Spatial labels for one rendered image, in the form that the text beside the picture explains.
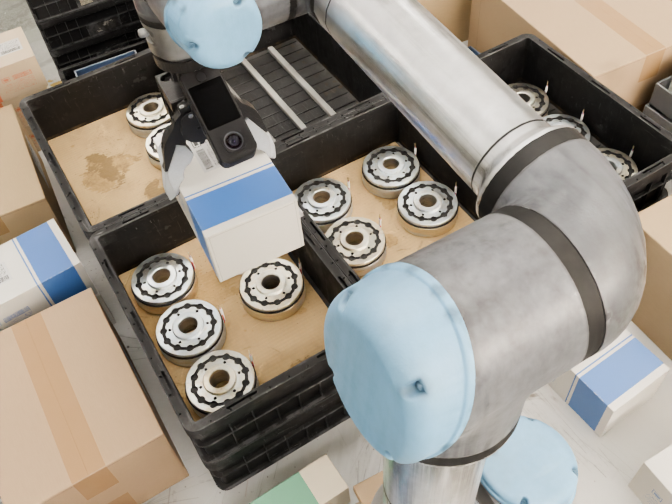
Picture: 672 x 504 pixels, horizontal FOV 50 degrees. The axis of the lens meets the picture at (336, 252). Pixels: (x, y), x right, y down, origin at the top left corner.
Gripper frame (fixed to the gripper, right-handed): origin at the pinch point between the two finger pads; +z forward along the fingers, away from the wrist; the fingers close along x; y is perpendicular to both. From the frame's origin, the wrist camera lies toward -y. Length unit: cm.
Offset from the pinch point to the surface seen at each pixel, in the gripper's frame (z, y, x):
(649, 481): 35, -51, -37
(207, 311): 24.9, 0.4, 8.1
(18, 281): 22.5, 19.5, 32.9
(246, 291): 24.9, 0.9, 1.3
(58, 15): 60, 159, 8
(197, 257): 27.6, 13.7, 5.5
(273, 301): 24.6, -3.3, -1.6
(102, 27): 70, 160, -4
